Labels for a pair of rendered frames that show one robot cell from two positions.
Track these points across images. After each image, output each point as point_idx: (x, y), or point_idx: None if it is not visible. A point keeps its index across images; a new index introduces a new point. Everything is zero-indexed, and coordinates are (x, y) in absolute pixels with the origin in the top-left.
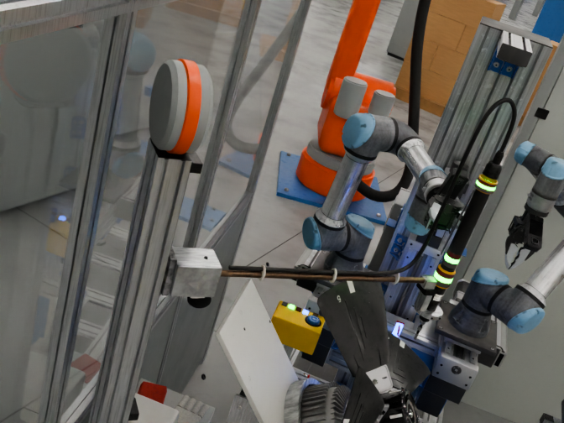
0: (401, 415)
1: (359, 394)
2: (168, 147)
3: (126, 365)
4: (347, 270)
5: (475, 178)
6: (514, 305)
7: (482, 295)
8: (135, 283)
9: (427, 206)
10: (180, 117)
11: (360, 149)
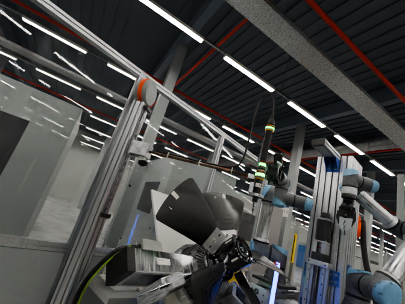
0: (231, 239)
1: (189, 190)
2: (135, 94)
3: (106, 180)
4: (273, 272)
5: (337, 222)
6: (372, 280)
7: (352, 280)
8: (117, 142)
9: (278, 188)
10: (138, 82)
11: (266, 197)
